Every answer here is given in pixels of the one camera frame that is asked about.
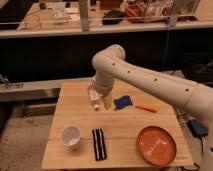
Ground red object on shelf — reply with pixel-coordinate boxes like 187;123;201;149
125;4;145;23

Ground black white striped cloth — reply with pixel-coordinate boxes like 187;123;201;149
92;128;107;161

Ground white tube with cap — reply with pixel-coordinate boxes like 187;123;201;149
87;85;100;111

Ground orange carrot toy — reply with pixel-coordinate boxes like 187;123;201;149
135;105;158;113

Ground blue cloth piece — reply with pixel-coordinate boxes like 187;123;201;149
113;95;132;109

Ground black floor cable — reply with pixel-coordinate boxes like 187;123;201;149
176;109;209;171

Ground white paper cup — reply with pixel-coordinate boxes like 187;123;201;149
60;125;80;150

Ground metal post right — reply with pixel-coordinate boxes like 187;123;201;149
167;0;181;27

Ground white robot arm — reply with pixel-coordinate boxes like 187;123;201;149
92;44;213;171

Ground metal post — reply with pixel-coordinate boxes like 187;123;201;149
79;0;89;31
167;0;181;27

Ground metal post left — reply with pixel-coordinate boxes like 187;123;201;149
79;0;89;31

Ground black bag on shelf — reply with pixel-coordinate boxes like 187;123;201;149
102;10;124;25

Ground dark power box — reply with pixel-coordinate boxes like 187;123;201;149
187;119;208;137

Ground orange round plate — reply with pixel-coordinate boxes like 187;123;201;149
137;126;177;166

